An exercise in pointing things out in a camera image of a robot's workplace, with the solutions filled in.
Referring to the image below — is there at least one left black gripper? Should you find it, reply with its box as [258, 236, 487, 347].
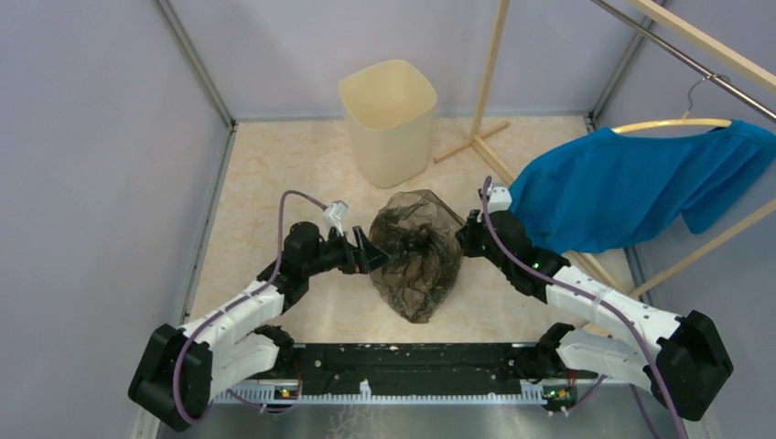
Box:
[304, 225, 393, 277]

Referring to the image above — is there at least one dark translucent trash bag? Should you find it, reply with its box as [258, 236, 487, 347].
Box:
[369, 189, 465, 324]

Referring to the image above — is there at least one cream plastic trash bin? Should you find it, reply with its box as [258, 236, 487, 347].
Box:
[338, 59, 437, 188]

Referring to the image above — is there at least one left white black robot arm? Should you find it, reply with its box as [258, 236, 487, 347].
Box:
[127, 221, 391, 432]

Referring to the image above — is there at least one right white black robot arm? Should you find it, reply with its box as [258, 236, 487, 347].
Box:
[457, 209, 734, 422]

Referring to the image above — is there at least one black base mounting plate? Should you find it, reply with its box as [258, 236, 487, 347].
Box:
[291, 343, 596, 397]

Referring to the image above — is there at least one blue t-shirt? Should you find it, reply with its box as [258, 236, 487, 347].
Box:
[509, 121, 775, 253]

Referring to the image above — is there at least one yellow clothes hanger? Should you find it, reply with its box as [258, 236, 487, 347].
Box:
[611, 74, 732, 134]

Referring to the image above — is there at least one metal hanging rod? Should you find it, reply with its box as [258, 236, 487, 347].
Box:
[592, 0, 775, 122]

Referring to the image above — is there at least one wooden clothes rack stand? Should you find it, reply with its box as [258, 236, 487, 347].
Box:
[434, 1, 775, 297]

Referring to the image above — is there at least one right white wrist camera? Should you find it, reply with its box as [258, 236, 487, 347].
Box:
[483, 184, 512, 213]

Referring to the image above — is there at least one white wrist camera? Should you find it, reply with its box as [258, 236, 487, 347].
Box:
[483, 184, 512, 213]
[322, 200, 349, 237]

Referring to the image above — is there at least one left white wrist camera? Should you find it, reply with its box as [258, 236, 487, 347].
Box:
[322, 200, 349, 237]

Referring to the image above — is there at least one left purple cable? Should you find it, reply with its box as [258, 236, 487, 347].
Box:
[172, 189, 329, 426]

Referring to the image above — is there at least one purple cable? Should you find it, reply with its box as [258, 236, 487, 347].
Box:
[480, 176, 689, 439]
[172, 189, 329, 426]

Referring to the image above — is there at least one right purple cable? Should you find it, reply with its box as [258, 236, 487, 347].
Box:
[480, 176, 689, 439]

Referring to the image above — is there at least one aluminium frame rail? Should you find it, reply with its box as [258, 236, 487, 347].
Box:
[152, 0, 237, 131]

